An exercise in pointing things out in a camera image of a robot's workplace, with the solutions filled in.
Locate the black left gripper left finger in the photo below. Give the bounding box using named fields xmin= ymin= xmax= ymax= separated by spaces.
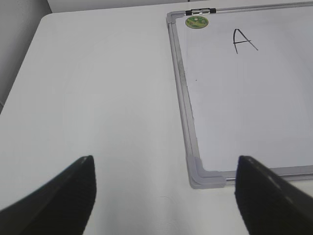
xmin=0 ymin=156 xmax=96 ymax=235

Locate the white whiteboard with grey frame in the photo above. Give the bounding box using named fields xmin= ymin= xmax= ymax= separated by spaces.
xmin=166 ymin=1 xmax=313 ymax=189

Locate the round green magnet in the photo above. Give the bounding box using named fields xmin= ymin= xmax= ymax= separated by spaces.
xmin=185 ymin=16 xmax=209 ymax=29

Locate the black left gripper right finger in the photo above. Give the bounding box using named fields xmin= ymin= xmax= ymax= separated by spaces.
xmin=235 ymin=156 xmax=313 ymax=235

